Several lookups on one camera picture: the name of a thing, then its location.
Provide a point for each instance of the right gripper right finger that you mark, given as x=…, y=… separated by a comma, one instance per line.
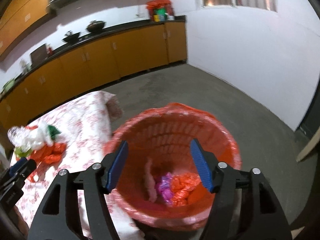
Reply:
x=261, y=214

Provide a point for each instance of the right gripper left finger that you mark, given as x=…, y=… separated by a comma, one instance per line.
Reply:
x=58, y=215

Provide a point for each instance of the clear bubble wrap roll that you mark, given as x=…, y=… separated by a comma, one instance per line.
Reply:
x=17, y=135

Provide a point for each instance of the green plastic wrapper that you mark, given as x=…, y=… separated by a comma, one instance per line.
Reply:
x=53, y=131

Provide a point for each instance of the pink trash piece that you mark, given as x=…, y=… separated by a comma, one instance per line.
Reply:
x=149, y=181

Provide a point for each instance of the red plastic trash basket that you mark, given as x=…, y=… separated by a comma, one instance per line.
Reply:
x=163, y=136

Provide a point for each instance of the lower wooden kitchen cabinets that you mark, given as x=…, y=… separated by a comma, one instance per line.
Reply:
x=116, y=53

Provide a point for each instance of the white plastic bag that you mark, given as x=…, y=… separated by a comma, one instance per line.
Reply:
x=37, y=138

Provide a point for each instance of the small red plastic bag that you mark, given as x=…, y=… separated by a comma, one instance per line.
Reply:
x=182, y=186

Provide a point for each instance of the floral white red tablecloth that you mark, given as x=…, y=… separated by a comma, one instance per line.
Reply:
x=85, y=126

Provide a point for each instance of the green enamel pot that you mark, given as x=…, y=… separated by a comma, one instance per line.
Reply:
x=8, y=85

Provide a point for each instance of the purple plastic wrapper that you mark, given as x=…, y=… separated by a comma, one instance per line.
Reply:
x=163, y=187

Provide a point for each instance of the clear jars on counter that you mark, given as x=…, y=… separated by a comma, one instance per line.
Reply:
x=25, y=66

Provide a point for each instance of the dark cutting board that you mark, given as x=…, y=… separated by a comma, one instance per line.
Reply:
x=38, y=55

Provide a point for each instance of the black wok left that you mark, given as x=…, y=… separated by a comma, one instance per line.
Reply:
x=71, y=37

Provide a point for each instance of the black wok with lid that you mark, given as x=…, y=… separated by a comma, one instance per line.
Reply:
x=95, y=26

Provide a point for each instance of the upper wooden cabinets left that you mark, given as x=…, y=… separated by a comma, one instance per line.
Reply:
x=20, y=19

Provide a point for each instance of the red bag with containers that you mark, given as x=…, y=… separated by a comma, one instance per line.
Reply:
x=160, y=10

